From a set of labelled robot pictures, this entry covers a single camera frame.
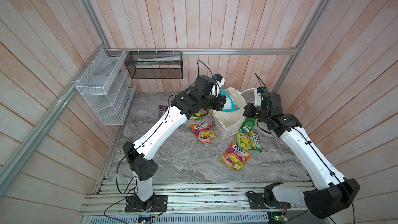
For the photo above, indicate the Fox's fruits bag front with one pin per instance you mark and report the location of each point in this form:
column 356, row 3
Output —
column 234, row 157

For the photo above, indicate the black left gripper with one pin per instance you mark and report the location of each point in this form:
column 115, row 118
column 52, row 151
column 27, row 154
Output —
column 221, row 101

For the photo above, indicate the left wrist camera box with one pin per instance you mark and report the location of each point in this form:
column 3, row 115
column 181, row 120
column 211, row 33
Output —
column 218, row 82

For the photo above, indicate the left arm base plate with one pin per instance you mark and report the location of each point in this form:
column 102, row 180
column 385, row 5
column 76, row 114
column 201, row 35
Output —
column 155, row 203

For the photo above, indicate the aluminium frame rails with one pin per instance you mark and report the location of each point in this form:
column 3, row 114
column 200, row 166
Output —
column 44, row 44

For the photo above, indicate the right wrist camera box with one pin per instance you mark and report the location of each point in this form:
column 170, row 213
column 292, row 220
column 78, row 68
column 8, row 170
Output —
column 261, row 97

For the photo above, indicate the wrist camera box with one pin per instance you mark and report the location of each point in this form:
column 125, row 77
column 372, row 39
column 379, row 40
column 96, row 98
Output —
column 218, row 82
column 261, row 97

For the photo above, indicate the white printed paper bag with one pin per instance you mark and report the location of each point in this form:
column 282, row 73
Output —
column 229, row 124

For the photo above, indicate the purple Fox's berries candy bag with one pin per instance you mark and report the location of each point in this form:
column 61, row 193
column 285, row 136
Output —
column 163, row 110

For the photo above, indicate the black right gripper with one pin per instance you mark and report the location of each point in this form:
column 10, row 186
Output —
column 249, row 109

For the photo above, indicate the teal snack packet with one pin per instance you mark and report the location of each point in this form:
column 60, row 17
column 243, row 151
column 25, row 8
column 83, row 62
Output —
column 229, row 106

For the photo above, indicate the black mesh wall basket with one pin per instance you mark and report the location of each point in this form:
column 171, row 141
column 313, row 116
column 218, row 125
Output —
column 154, row 64

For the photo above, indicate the green circuit board right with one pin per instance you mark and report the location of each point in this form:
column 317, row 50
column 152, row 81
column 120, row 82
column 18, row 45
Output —
column 276, row 218

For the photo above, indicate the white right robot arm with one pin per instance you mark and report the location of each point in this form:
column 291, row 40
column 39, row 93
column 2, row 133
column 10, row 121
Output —
column 331, row 191

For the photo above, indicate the green circuit board left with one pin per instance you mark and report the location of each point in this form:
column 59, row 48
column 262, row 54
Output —
column 144, row 219

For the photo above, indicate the yellow green Fox's bag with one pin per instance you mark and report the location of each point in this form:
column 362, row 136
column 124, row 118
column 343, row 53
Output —
column 248, row 141

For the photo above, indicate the slotted aluminium base rail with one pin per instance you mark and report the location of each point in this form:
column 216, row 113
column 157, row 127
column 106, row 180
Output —
column 208, row 203

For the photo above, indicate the small green candy bag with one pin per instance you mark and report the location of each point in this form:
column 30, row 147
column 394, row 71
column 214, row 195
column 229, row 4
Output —
column 247, row 125

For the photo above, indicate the green Fox's spring tea bag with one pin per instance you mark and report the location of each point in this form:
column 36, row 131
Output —
column 199, row 115

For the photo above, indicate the white wire wall shelf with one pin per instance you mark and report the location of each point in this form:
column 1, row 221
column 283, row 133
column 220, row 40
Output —
column 106, row 87

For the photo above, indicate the green circuit board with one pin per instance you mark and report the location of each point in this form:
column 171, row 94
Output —
column 276, row 218
column 144, row 219

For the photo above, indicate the fox's fruits bag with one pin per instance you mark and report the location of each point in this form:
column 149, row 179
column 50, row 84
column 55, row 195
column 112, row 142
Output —
column 203, row 132
column 234, row 157

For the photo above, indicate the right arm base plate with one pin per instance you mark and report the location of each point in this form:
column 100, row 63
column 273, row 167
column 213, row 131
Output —
column 264, row 201

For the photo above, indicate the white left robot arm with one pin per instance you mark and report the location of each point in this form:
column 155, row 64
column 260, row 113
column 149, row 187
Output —
column 203, row 95

